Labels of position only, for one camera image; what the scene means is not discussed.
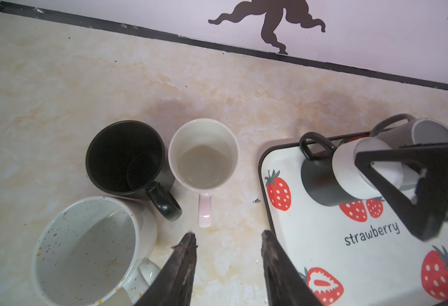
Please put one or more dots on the small white mug back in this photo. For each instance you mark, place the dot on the small white mug back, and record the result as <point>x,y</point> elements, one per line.
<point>329,174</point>

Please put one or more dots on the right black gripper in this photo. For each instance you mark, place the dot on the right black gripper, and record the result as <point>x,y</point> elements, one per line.
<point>421,202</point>

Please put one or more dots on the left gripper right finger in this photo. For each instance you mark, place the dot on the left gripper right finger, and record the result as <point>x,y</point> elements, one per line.
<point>283,282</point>

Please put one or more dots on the white strawberry tray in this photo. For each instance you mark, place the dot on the white strawberry tray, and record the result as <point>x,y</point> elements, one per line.
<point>358,253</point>

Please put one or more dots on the tall grey mug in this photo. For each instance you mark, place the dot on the tall grey mug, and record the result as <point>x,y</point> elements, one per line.
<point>403,130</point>

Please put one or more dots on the cream mug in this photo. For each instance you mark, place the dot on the cream mug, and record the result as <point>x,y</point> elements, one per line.
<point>94,248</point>

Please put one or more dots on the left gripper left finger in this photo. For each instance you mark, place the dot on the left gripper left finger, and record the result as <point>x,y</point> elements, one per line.
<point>174,284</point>

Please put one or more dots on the pink upside-down mug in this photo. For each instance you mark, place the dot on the pink upside-down mug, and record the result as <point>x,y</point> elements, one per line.
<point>203,156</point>

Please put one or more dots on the black mug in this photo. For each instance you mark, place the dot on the black mug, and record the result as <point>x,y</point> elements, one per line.
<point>129,159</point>

